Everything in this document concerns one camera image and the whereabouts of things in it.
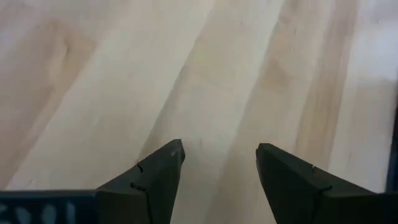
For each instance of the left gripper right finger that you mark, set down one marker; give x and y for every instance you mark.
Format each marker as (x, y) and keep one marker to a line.
(298, 193)

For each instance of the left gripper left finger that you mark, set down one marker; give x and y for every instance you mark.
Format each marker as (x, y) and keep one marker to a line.
(149, 193)

